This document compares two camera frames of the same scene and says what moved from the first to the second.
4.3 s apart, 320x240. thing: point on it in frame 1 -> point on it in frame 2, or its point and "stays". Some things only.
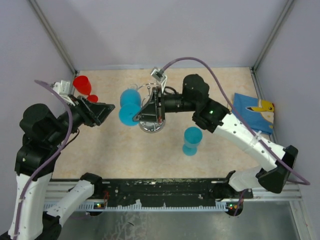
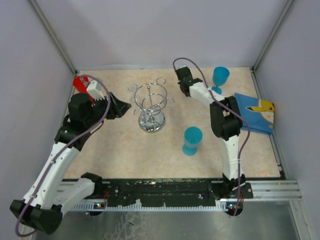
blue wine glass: x=130 y=101 -> x=220 y=76
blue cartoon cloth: x=258 y=114 stays
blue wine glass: x=193 y=135 stays
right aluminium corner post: x=254 y=68 stays
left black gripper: x=83 y=113 -> x=110 y=106
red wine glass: x=82 y=84 stays
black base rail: x=155 y=191 stays
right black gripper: x=160 y=104 -> x=185 y=81
